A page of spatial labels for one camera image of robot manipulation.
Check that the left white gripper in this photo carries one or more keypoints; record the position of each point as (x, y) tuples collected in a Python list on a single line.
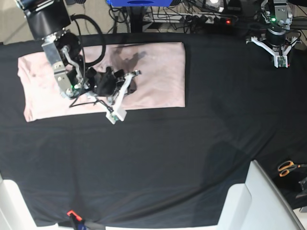
[(277, 44)]

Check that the blue plastic box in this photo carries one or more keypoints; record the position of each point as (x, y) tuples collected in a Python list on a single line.
[(139, 3)]

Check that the pink T-shirt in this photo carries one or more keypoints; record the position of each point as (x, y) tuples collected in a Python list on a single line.
[(161, 83)]

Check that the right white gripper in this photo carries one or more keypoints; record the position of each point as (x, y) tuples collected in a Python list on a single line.
[(109, 89)]

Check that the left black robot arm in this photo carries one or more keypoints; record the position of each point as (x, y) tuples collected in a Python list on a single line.
[(276, 14)]

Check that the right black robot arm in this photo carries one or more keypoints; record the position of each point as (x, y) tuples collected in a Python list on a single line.
[(48, 21)]

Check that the white left chair armrest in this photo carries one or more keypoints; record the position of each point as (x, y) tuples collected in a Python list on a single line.
[(14, 213)]

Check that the black table cloth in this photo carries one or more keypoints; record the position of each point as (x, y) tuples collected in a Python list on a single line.
[(160, 168)]

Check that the orange handled scissors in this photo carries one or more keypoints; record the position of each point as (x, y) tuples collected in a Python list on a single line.
[(288, 166)]

